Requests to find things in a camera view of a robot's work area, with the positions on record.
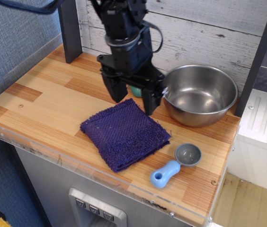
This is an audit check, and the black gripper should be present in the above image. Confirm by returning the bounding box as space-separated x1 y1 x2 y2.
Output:
97 26 164 116

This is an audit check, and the metal bowl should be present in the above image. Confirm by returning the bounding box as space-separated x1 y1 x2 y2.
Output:
163 65 238 128

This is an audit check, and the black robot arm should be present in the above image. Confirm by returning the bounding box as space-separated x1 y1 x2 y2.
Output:
91 0 165 115

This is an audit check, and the green oval toy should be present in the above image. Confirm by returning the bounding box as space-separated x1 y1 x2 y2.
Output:
129 86 142 97

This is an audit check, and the purple folded towel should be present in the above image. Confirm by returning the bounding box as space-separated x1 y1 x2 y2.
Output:
80 99 171 173

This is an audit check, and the blue grey measuring scoop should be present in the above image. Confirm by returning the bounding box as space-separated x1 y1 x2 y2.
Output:
150 143 203 189

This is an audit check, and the silver dispenser button panel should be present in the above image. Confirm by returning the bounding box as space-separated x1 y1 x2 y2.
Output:
69 188 127 227

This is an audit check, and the white ribbed appliance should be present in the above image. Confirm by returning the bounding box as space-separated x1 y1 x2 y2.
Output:
227 89 267 189

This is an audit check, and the dark grey left post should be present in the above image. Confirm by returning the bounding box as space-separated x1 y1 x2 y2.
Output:
58 0 82 63

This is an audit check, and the dark grey post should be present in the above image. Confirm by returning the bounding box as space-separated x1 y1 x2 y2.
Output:
234 22 267 117
58 0 82 63

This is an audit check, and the black braided cable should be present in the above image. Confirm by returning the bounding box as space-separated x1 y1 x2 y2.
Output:
0 0 65 15

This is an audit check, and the dark grey right post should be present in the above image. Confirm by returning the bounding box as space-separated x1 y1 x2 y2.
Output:
234 22 267 117

